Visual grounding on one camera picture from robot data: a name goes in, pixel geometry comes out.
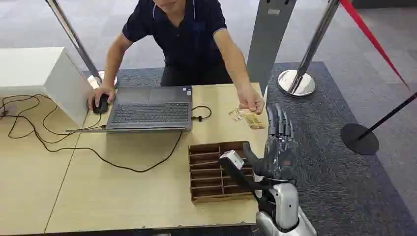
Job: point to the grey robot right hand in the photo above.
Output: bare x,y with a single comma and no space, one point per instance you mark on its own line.
279,159

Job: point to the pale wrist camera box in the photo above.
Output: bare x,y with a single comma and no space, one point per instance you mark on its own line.
232,159

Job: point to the red barrier belt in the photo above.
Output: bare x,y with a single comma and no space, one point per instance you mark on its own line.
368,34

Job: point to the dark grey carpet mat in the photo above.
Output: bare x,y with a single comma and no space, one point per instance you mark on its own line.
335,169

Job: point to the black computer mouse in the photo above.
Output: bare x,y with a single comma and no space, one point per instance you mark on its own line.
103,106

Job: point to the grey panel stand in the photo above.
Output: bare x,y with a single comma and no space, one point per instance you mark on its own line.
268,42

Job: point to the person's right hand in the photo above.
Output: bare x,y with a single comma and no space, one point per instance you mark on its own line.
97,92

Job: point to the chrome stanchion with red belt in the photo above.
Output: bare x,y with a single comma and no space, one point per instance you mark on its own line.
298,79

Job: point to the stack of yellow cards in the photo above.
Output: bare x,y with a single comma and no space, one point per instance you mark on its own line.
249,118

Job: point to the grey laptop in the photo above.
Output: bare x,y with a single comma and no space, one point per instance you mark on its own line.
150,110

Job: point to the chrome stanchion post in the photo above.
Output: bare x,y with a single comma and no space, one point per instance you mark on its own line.
73,37

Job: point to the wooden card box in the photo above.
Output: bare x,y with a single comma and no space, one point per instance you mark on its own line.
205,176

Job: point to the person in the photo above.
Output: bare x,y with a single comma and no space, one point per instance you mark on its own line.
185,35

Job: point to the white cabinet box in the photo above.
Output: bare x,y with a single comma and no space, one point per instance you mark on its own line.
39,70

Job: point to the black stanchion with round base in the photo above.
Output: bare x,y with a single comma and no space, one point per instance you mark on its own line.
358,138

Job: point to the person's left hand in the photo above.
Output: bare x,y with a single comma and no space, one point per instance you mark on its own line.
249,97

